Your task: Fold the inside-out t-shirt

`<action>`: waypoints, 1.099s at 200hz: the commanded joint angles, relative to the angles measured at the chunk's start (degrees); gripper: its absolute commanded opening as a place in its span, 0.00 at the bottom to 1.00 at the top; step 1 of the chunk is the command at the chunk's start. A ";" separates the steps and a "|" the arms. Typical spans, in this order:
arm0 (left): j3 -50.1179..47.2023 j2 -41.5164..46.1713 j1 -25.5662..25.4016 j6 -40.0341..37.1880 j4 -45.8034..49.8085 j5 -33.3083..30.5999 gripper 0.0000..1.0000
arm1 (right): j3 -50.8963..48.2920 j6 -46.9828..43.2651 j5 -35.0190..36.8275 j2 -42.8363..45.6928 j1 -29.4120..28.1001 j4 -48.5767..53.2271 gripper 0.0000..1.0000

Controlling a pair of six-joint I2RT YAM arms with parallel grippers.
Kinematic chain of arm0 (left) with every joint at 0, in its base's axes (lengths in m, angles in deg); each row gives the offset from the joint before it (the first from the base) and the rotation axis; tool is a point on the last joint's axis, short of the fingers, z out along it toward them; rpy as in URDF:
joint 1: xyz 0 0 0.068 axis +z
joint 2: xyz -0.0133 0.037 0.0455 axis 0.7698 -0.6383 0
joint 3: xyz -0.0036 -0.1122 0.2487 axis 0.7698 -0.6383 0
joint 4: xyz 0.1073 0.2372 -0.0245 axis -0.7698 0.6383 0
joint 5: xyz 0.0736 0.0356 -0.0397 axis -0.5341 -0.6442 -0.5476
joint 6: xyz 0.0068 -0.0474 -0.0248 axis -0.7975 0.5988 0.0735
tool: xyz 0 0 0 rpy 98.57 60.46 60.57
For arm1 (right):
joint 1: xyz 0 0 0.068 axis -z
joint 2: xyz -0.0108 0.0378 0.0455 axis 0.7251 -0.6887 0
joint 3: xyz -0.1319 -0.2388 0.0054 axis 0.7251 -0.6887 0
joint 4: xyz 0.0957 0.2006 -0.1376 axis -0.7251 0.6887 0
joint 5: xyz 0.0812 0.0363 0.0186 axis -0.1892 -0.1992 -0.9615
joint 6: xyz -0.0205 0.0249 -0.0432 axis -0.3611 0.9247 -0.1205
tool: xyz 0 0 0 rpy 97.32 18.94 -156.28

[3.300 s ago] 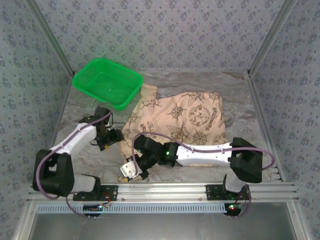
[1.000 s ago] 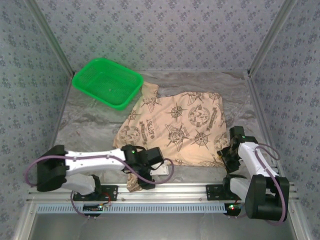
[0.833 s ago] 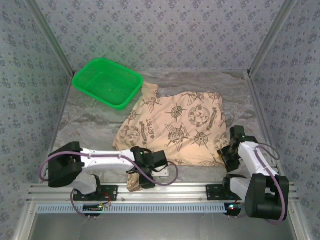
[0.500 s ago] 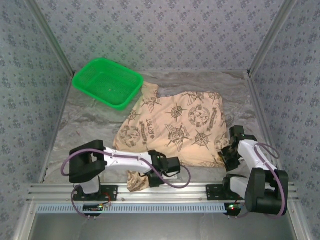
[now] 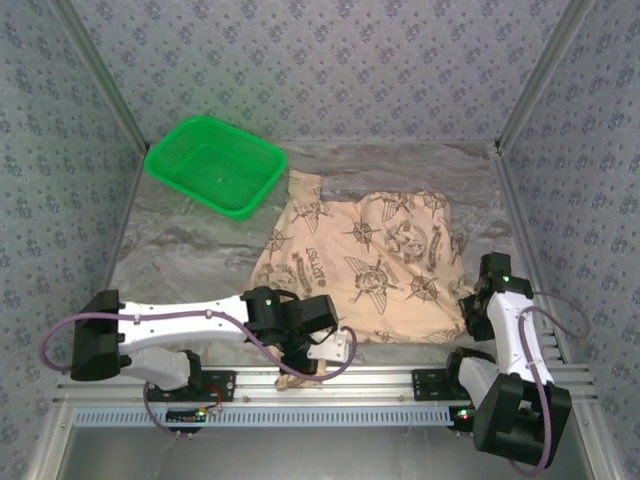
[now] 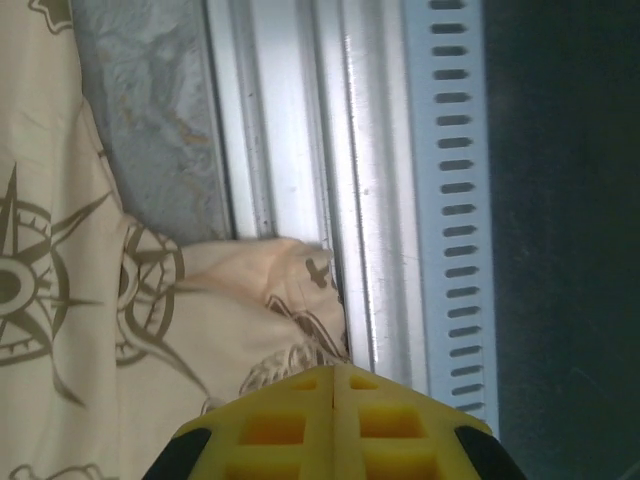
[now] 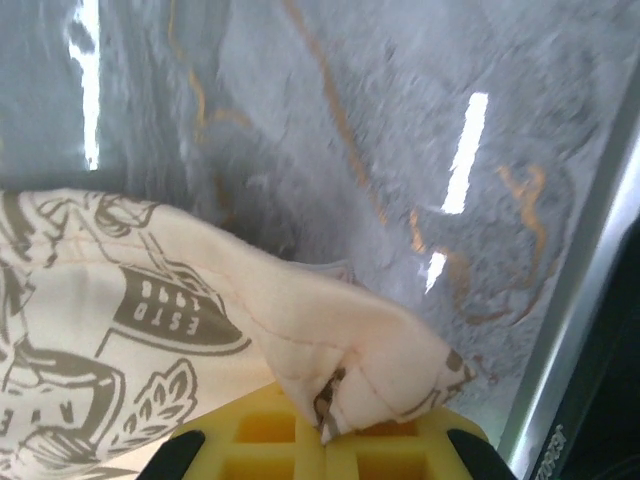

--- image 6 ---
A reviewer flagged aluminium mounting rail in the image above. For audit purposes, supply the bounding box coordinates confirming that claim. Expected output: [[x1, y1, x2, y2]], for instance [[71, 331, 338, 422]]
[[202, 0, 431, 396]]

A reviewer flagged grey sheet metal panel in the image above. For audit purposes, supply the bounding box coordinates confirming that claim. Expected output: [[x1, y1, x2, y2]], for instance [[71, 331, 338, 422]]
[[482, 0, 640, 480]]

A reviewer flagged peach printed t-shirt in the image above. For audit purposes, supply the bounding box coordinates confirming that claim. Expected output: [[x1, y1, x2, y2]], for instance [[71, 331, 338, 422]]
[[0, 0, 351, 480]]

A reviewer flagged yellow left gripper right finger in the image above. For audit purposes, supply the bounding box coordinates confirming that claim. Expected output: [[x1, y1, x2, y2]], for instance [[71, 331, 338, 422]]
[[333, 364, 524, 480]]

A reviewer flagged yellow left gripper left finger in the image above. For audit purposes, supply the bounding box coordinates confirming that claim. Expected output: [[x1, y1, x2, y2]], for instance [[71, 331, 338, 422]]
[[142, 366, 335, 480]]

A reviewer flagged slotted grey cable duct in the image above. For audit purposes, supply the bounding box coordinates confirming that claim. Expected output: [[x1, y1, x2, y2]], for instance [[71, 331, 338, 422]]
[[402, 0, 501, 436]]

